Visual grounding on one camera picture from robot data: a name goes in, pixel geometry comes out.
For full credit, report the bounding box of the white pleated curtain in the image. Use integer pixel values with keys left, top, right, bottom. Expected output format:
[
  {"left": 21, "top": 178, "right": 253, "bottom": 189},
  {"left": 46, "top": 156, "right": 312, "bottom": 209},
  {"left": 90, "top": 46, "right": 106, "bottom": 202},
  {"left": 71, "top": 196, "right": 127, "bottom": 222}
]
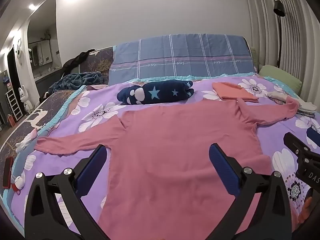
[{"left": 241, "top": 0, "right": 320, "bottom": 85}]

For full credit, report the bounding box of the small white red plush toy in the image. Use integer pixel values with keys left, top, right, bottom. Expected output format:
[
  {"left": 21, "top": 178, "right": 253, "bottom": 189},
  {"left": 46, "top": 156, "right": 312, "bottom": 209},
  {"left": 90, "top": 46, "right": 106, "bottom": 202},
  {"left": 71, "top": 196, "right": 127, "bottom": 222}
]
[{"left": 10, "top": 175, "right": 25, "bottom": 193}]

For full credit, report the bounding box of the navy star-print folded blanket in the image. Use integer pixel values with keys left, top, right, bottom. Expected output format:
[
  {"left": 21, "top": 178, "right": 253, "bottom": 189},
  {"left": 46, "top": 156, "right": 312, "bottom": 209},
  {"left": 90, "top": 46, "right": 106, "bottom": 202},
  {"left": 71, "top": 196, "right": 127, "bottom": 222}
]
[{"left": 117, "top": 79, "right": 195, "bottom": 105}]

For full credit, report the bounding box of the black floor lamp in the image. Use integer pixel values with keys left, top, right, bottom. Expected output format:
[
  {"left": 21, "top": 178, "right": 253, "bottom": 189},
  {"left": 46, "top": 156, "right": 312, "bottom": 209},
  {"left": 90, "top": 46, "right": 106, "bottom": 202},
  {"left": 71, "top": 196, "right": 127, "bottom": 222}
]
[{"left": 273, "top": 0, "right": 286, "bottom": 68}]

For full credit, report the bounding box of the white shelf rack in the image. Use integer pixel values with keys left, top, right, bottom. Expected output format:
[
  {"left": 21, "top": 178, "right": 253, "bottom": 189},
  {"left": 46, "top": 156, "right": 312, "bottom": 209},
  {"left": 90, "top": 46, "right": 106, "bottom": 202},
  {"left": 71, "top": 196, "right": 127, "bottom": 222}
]
[{"left": 5, "top": 89, "right": 23, "bottom": 122}]

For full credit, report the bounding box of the orange folded cloth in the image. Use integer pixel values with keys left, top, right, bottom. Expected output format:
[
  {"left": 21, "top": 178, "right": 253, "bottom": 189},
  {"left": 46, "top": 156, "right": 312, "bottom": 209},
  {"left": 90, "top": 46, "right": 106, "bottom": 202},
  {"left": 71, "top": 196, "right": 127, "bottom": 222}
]
[{"left": 212, "top": 82, "right": 259, "bottom": 103}]

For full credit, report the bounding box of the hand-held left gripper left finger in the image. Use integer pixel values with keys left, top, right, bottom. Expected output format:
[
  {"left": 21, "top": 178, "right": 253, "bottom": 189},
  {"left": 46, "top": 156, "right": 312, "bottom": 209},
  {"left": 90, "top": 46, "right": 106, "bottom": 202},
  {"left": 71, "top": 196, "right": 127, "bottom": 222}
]
[{"left": 24, "top": 144, "right": 111, "bottom": 240}]

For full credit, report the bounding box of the purple floral bed sheet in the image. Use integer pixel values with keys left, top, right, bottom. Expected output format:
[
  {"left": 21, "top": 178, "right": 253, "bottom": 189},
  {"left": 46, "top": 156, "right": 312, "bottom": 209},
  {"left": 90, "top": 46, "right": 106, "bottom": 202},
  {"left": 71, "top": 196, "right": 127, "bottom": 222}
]
[{"left": 0, "top": 76, "right": 320, "bottom": 240}]

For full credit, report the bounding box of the red flat case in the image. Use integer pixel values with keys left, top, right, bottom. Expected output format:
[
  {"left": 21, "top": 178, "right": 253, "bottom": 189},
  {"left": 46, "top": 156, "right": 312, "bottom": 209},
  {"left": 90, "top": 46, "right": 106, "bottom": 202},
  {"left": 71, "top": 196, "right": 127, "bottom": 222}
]
[{"left": 2, "top": 156, "right": 14, "bottom": 189}]

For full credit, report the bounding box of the white bear figure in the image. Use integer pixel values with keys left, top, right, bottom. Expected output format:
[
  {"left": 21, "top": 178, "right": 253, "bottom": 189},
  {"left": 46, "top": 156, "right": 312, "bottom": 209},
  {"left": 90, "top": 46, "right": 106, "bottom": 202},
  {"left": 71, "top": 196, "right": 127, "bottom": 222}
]
[{"left": 18, "top": 85, "right": 33, "bottom": 113}]

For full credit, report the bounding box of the pink long-sleeve shirt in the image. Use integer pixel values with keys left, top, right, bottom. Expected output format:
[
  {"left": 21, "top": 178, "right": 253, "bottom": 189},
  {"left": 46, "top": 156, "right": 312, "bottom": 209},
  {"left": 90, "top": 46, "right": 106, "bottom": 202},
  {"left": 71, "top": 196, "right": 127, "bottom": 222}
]
[{"left": 34, "top": 97, "right": 299, "bottom": 240}]

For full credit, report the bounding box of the teal fleece blanket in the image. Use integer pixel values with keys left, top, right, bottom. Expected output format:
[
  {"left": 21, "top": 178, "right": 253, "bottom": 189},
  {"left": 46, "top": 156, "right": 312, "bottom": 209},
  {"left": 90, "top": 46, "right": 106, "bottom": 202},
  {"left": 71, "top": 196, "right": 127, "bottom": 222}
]
[{"left": 47, "top": 71, "right": 105, "bottom": 94}]

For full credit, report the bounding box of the white wall clock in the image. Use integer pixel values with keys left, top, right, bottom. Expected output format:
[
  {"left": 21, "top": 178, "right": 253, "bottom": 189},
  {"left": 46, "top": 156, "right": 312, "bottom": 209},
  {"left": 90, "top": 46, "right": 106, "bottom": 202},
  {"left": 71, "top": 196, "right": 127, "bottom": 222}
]
[{"left": 14, "top": 39, "right": 23, "bottom": 63}]

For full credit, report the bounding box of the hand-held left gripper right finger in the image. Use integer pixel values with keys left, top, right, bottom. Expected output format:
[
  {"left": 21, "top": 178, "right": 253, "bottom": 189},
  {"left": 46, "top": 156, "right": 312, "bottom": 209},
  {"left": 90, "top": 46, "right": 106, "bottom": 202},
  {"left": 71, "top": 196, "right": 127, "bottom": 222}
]
[{"left": 199, "top": 143, "right": 292, "bottom": 240}]

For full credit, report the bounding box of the green pillow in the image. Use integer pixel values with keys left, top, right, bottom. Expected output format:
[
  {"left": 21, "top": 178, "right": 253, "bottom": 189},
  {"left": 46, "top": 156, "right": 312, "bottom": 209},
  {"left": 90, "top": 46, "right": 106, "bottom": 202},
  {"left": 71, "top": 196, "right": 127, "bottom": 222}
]
[{"left": 259, "top": 64, "right": 303, "bottom": 95}]

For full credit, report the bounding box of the pile of pale socks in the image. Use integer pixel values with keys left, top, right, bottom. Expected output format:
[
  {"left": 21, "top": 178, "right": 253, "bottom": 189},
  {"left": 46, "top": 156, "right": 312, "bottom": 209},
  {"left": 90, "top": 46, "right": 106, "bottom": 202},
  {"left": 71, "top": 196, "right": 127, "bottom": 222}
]
[{"left": 267, "top": 91, "right": 318, "bottom": 117}]

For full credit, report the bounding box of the black garment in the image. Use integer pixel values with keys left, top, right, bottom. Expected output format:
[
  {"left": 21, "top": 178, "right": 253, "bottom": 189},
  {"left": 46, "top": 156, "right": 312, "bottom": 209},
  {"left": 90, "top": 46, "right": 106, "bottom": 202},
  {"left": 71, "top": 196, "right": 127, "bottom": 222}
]
[{"left": 61, "top": 49, "right": 97, "bottom": 75}]

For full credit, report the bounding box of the dark branch-print quilt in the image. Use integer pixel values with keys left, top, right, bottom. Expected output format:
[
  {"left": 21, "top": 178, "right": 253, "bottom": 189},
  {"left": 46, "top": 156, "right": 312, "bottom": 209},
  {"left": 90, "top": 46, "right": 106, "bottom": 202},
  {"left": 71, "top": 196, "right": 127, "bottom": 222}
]
[{"left": 0, "top": 46, "right": 115, "bottom": 200}]

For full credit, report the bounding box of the person's right hand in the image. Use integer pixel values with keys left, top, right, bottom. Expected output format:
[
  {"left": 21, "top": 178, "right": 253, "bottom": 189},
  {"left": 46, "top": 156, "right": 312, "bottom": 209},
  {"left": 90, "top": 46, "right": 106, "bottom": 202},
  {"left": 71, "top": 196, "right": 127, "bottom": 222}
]
[{"left": 299, "top": 194, "right": 314, "bottom": 223}]

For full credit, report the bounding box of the blue plaid pillow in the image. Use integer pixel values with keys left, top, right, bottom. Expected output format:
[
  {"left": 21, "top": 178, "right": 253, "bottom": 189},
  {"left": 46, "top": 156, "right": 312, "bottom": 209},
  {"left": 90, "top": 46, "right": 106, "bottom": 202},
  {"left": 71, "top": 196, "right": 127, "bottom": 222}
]
[{"left": 108, "top": 33, "right": 258, "bottom": 85}]

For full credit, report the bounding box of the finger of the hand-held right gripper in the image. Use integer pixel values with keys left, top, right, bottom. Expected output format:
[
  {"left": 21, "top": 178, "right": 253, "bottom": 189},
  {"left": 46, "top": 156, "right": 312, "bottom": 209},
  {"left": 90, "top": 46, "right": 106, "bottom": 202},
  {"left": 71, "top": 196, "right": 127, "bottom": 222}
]
[
  {"left": 306, "top": 127, "right": 320, "bottom": 149},
  {"left": 283, "top": 131, "right": 320, "bottom": 161}
]

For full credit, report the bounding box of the white pink plush toy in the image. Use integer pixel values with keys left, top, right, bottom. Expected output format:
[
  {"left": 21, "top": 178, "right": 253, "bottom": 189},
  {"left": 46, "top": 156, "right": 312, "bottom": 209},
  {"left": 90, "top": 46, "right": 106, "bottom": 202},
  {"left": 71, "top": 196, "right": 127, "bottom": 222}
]
[{"left": 15, "top": 129, "right": 38, "bottom": 153}]

